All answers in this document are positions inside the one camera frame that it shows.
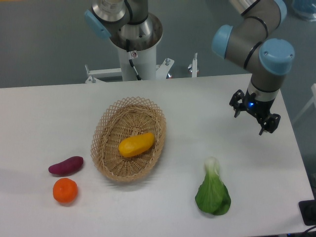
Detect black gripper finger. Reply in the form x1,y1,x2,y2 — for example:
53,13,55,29
259,114,281,135
229,89,246,118

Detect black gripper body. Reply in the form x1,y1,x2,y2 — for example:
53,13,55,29
244,88,278,123

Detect yellow mango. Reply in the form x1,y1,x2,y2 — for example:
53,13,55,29
118,132,155,158

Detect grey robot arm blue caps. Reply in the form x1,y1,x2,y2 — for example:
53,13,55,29
84,0,295,133

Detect woven wicker oval basket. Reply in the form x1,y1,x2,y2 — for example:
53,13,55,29
91,97,166,182

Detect black device at table edge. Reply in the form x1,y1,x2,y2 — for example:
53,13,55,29
298,199,316,226

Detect green bok choy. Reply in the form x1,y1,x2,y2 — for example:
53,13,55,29
195,157,231,216

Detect blue object top right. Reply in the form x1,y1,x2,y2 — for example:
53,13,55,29
291,0,316,22

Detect purple sweet potato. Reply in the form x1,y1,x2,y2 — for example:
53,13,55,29
48,156,84,176

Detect orange tangerine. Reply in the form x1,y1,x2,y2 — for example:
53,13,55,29
52,178,78,203

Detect white frame right edge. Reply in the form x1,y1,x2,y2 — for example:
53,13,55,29
292,83,316,125

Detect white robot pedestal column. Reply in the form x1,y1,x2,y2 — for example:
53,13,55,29
117,46,157,81

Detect black cable on pedestal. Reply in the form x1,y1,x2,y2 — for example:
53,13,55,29
126,39,143,81

